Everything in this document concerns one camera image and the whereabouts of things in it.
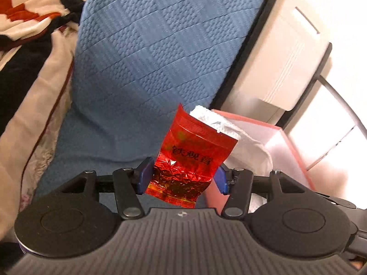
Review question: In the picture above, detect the pink cardboard box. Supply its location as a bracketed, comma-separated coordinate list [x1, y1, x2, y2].
[203, 109, 316, 215]

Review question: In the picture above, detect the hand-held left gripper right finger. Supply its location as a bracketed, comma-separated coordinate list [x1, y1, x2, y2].
[215, 165, 311, 218]

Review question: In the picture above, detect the red tea packet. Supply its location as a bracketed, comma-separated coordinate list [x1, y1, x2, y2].
[145, 103, 239, 209]

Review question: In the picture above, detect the beige bedside cabinet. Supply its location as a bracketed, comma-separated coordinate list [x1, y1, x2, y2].
[212, 0, 333, 127]

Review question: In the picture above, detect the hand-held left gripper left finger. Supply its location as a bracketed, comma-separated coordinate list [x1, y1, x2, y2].
[60, 157, 155, 220]

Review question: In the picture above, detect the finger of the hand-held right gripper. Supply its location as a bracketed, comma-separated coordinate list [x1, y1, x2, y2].
[315, 192, 359, 209]

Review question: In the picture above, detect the red white black striped blanket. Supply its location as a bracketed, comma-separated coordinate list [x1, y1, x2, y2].
[0, 0, 95, 237]

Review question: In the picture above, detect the white snack packet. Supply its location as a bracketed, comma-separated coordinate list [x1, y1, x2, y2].
[189, 105, 273, 213]

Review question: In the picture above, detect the black curved metal bar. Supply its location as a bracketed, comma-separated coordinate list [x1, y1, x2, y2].
[314, 76, 367, 138]

